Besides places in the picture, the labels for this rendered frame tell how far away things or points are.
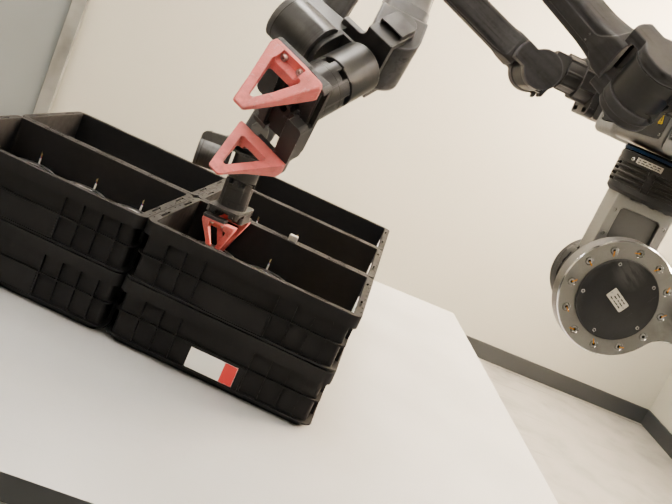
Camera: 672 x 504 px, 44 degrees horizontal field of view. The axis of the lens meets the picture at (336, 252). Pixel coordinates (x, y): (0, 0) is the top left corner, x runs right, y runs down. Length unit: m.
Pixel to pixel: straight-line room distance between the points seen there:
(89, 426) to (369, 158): 3.56
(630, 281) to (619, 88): 0.39
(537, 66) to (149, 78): 3.25
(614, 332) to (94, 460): 0.84
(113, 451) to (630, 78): 0.85
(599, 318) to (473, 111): 3.33
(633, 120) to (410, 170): 3.55
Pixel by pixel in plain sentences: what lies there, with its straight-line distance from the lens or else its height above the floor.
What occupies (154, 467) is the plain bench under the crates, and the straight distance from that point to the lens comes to 1.20.
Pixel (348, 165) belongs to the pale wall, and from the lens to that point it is 4.62.
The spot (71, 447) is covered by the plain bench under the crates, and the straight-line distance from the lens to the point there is 1.18.
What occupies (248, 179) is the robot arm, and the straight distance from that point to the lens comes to 1.56.
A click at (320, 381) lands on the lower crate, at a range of 1.42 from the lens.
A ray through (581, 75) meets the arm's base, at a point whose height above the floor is 1.45.
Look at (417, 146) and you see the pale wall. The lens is 4.65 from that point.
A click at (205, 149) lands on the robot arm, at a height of 1.05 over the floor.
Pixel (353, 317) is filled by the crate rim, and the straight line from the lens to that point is 1.38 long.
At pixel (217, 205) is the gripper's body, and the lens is 1.56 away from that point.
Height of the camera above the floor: 1.32
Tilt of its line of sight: 13 degrees down
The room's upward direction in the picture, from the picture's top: 24 degrees clockwise
